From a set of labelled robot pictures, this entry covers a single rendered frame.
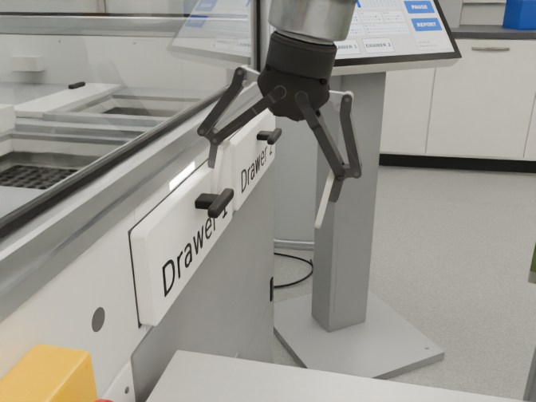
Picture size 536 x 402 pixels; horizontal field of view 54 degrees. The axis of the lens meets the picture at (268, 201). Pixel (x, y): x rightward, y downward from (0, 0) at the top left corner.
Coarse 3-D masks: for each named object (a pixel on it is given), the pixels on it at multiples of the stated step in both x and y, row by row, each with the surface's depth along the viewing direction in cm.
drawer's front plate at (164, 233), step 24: (192, 192) 62; (168, 216) 56; (192, 216) 63; (144, 240) 51; (168, 240) 56; (192, 240) 64; (216, 240) 73; (144, 264) 52; (168, 264) 57; (192, 264) 64; (144, 288) 53; (168, 288) 57; (144, 312) 54
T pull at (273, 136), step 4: (276, 128) 94; (280, 128) 94; (260, 132) 92; (264, 132) 92; (268, 132) 92; (272, 132) 92; (276, 132) 92; (280, 132) 94; (260, 136) 91; (264, 136) 91; (268, 136) 91; (272, 136) 89; (276, 136) 91; (268, 140) 89; (272, 140) 89; (276, 140) 91; (272, 144) 89
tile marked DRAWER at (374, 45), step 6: (366, 42) 140; (372, 42) 141; (378, 42) 142; (384, 42) 142; (390, 42) 143; (366, 48) 139; (372, 48) 140; (378, 48) 141; (384, 48) 142; (390, 48) 142
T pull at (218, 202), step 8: (224, 192) 65; (232, 192) 66; (200, 200) 63; (208, 200) 63; (216, 200) 62; (224, 200) 63; (200, 208) 63; (208, 208) 61; (216, 208) 60; (224, 208) 63; (208, 216) 61; (216, 216) 60
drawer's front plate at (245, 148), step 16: (256, 128) 91; (272, 128) 104; (240, 144) 82; (256, 144) 92; (240, 160) 82; (256, 160) 93; (272, 160) 107; (240, 176) 83; (256, 176) 94; (240, 192) 84
